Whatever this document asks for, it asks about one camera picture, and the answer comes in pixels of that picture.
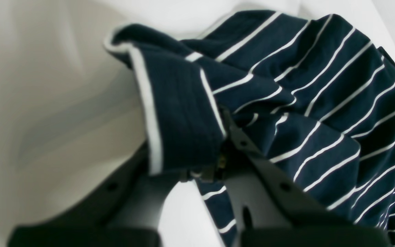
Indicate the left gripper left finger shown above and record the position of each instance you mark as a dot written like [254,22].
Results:
[123,211]

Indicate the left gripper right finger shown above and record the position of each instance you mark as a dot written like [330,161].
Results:
[271,211]

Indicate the navy white striped t-shirt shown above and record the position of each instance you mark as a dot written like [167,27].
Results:
[315,96]

